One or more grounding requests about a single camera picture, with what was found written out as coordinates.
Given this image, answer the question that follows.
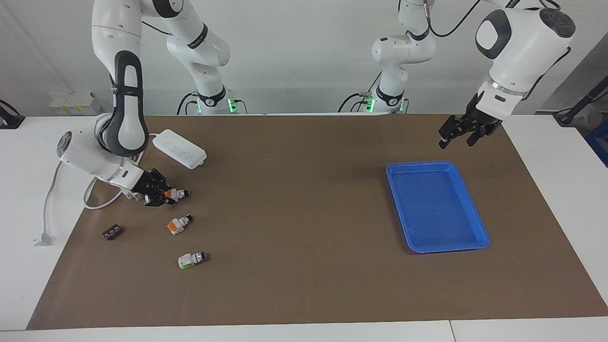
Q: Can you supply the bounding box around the white power strip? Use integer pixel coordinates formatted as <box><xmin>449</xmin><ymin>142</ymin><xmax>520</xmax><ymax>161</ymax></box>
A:
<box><xmin>153</xmin><ymin>129</ymin><xmax>208</xmax><ymax>170</ymax></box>

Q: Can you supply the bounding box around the blue crate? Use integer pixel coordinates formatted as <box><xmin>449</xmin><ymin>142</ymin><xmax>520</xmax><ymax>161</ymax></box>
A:
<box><xmin>585</xmin><ymin>121</ymin><xmax>608</xmax><ymax>167</ymax></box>

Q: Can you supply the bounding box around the black stand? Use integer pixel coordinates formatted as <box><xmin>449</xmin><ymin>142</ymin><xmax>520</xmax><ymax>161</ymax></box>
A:
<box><xmin>553</xmin><ymin>78</ymin><xmax>608</xmax><ymax>126</ymax></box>

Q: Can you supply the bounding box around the white cardboard box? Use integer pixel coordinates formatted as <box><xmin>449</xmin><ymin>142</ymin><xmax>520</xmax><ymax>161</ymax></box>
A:
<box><xmin>49</xmin><ymin>92</ymin><xmax>103</xmax><ymax>115</ymax></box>

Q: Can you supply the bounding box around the blue plastic tray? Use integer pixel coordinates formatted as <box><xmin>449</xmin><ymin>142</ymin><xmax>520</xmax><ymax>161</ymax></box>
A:
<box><xmin>385</xmin><ymin>161</ymin><xmax>490</xmax><ymax>254</ymax></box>

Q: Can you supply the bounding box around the black left arm gripper cable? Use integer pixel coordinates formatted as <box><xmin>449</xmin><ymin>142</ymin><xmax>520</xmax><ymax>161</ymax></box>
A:
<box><xmin>420</xmin><ymin>0</ymin><xmax>573</xmax><ymax>98</ymax></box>

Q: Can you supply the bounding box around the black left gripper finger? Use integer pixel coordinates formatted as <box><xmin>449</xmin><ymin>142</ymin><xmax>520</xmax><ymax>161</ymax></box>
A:
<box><xmin>439</xmin><ymin>117</ymin><xmax>468</xmax><ymax>149</ymax></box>
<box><xmin>468</xmin><ymin>124</ymin><xmax>497</xmax><ymax>146</ymax></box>

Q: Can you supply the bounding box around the black clamp mount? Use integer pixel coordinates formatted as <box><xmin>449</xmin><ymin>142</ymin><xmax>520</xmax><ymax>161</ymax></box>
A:
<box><xmin>0</xmin><ymin>100</ymin><xmax>25</xmax><ymax>130</ymax></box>

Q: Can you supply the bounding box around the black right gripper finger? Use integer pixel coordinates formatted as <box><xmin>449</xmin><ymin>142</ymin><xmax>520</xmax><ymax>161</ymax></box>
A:
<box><xmin>151</xmin><ymin>169</ymin><xmax>171</xmax><ymax>191</ymax></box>
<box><xmin>145</xmin><ymin>192</ymin><xmax>175</xmax><ymax>207</ymax></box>

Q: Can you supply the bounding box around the white power cable with plug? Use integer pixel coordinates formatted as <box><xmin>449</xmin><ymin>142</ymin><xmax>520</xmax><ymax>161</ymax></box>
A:
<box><xmin>34</xmin><ymin>134</ymin><xmax>157</xmax><ymax>247</ymax></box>

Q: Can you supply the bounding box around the brown paper mat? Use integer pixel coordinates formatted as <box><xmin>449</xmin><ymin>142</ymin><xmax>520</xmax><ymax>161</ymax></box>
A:
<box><xmin>26</xmin><ymin>113</ymin><xmax>608</xmax><ymax>331</ymax></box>

